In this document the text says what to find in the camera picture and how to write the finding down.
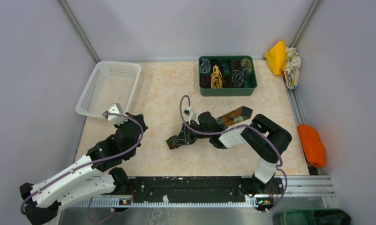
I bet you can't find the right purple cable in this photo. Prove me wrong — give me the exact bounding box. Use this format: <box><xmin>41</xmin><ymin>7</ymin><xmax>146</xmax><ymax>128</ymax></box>
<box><xmin>179</xmin><ymin>95</ymin><xmax>288</xmax><ymax>213</ymax></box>

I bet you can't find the aluminium frame rail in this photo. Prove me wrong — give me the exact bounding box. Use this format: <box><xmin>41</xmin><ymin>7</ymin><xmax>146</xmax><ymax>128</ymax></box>
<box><xmin>69</xmin><ymin>175</ymin><xmax>334</xmax><ymax>209</ymax></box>

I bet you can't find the cream patterned cloth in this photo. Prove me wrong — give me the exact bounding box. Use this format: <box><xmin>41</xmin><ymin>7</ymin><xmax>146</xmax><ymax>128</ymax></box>
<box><xmin>284</xmin><ymin>46</ymin><xmax>301</xmax><ymax>90</ymax></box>

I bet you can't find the green bin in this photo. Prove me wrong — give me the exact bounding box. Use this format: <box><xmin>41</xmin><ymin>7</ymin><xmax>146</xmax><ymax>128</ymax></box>
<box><xmin>279</xmin><ymin>209</ymin><xmax>352</xmax><ymax>225</ymax></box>

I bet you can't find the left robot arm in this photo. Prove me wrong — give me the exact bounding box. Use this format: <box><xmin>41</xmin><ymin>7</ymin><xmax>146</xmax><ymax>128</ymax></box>
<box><xmin>19</xmin><ymin>112</ymin><xmax>148</xmax><ymax>225</ymax></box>

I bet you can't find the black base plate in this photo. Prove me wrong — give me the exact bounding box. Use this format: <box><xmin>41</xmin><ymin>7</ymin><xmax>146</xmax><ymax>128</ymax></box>
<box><xmin>99</xmin><ymin>175</ymin><xmax>285</xmax><ymax>206</ymax></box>

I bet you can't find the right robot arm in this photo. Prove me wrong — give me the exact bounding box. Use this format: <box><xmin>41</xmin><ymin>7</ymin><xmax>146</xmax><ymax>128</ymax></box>
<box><xmin>166</xmin><ymin>111</ymin><xmax>293</xmax><ymax>193</ymax></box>

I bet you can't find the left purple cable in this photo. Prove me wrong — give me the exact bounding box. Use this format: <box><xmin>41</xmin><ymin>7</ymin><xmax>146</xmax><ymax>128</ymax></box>
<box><xmin>20</xmin><ymin>112</ymin><xmax>144</xmax><ymax>224</ymax></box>

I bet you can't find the white plastic basket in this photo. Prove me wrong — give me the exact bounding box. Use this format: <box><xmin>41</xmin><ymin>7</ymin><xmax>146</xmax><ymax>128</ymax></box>
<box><xmin>75</xmin><ymin>61</ymin><xmax>142</xmax><ymax>118</ymax></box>

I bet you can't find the blue patterned rolled tie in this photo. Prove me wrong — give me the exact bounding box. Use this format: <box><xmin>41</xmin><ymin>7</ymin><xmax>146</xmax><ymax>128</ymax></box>
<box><xmin>232</xmin><ymin>70</ymin><xmax>244</xmax><ymax>88</ymax></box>

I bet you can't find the orange cloth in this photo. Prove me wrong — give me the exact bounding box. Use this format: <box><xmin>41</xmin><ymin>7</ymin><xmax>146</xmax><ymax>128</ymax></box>
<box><xmin>297</xmin><ymin>124</ymin><xmax>326</xmax><ymax>168</ymax></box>

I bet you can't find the red dark rolled tie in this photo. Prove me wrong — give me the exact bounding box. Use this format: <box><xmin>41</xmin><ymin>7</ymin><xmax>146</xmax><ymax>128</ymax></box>
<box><xmin>200</xmin><ymin>74</ymin><xmax>211</xmax><ymax>89</ymax></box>

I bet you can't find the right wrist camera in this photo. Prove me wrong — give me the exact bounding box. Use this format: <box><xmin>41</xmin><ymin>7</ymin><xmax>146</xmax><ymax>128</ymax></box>
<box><xmin>183</xmin><ymin>106</ymin><xmax>196</xmax><ymax>125</ymax></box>

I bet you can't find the olive rolled tie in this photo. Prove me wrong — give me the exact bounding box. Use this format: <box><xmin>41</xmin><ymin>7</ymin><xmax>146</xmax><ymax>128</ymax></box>
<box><xmin>241</xmin><ymin>58</ymin><xmax>253</xmax><ymax>74</ymax></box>

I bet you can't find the yellow rolled tie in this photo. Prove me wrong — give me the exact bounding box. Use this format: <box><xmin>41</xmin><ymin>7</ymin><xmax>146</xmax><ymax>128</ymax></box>
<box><xmin>211</xmin><ymin>65</ymin><xmax>222</xmax><ymax>89</ymax></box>

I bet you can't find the green compartment tray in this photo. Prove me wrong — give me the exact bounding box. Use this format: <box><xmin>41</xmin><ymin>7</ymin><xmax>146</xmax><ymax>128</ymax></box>
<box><xmin>198</xmin><ymin>55</ymin><xmax>257</xmax><ymax>97</ymax></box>

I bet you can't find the brown green patterned tie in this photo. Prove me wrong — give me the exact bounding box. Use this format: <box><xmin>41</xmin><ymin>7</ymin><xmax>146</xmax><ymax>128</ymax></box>
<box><xmin>165</xmin><ymin>105</ymin><xmax>253</xmax><ymax>150</ymax></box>

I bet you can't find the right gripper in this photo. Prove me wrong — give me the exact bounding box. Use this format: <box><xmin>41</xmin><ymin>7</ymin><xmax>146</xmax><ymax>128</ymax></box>
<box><xmin>173</xmin><ymin>120</ymin><xmax>212</xmax><ymax>145</ymax></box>

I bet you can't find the grey rolled tie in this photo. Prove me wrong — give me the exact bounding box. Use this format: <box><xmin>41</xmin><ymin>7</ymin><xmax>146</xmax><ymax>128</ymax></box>
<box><xmin>199</xmin><ymin>57</ymin><xmax>211</xmax><ymax>74</ymax></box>

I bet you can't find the purple cable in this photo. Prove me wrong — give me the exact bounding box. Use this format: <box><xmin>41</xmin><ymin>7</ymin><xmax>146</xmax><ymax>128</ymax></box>
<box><xmin>179</xmin><ymin>95</ymin><xmax>288</xmax><ymax>213</ymax></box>
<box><xmin>20</xmin><ymin>112</ymin><xmax>144</xmax><ymax>224</ymax></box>

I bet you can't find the yellow cloth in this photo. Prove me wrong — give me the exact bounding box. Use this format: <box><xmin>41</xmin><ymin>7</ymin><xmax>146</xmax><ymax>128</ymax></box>
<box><xmin>264</xmin><ymin>40</ymin><xmax>286</xmax><ymax>76</ymax></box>

